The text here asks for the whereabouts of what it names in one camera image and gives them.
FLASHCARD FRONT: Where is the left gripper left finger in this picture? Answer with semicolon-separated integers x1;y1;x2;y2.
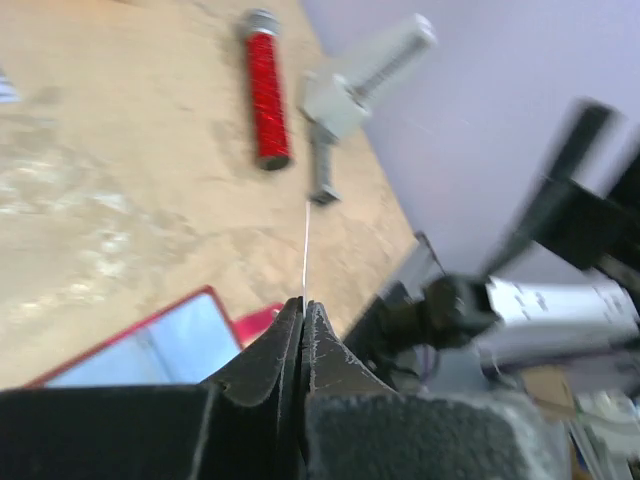
1;298;304;479

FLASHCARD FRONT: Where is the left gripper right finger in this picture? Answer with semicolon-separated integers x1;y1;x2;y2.
304;302;570;479

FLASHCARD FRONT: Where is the red leather card holder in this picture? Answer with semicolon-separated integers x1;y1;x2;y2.
27;286;283;388

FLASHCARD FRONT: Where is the silver credit card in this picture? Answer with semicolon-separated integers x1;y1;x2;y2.
0;69;21;104

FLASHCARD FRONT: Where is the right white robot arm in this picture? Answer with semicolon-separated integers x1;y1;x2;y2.
344;99;639;382

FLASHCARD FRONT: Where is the red glitter microphone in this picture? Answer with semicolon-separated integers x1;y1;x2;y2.
240;9;291;171

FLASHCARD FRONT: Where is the grey plastic strut piece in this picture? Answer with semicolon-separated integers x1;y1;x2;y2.
309;122;341;206

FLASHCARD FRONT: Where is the white metronome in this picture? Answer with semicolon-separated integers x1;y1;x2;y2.
299;14;437;144

